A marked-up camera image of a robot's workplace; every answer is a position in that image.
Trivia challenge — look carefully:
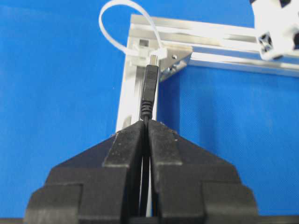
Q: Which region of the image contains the black usb cable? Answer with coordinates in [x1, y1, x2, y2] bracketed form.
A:
[137, 54, 162, 219]

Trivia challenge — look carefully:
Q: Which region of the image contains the white zip tie loop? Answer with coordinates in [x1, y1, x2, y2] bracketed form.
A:
[99, 0, 169, 65]

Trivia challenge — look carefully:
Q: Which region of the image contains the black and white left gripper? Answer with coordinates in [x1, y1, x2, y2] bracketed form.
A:
[250, 0, 299, 60]

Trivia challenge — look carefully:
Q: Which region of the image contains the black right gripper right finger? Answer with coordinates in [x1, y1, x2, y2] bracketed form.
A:
[148, 120, 258, 219]

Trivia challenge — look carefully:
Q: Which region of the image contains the aluminium extrusion frame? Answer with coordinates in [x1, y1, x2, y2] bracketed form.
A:
[116, 17, 299, 130]

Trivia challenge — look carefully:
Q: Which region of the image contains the blue cloth mat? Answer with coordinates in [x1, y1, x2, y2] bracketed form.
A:
[0, 0, 299, 217]

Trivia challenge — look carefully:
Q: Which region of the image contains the silver corner bracket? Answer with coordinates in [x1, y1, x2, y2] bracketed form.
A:
[159, 45, 193, 82]

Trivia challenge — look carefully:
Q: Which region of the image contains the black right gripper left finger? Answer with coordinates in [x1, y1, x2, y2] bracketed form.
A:
[25, 121, 144, 221]

